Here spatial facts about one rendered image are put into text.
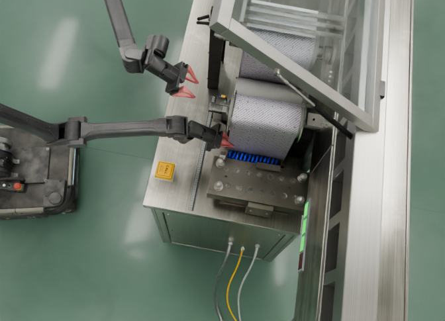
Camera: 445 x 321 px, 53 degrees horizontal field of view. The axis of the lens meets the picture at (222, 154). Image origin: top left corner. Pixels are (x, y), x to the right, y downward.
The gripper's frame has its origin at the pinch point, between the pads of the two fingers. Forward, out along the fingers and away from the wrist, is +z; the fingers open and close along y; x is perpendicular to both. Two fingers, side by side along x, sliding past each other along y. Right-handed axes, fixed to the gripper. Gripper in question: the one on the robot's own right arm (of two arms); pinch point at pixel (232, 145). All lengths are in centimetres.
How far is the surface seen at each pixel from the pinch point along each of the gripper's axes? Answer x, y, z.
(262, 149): 6.9, 0.3, 10.0
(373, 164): 68, 23, 4
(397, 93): 56, -13, 27
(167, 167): -25.2, 8.8, -14.6
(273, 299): -75, 45, 87
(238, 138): 7.6, 0.2, -2.1
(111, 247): -122, 33, 0
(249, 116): 21.6, -2.2, -7.2
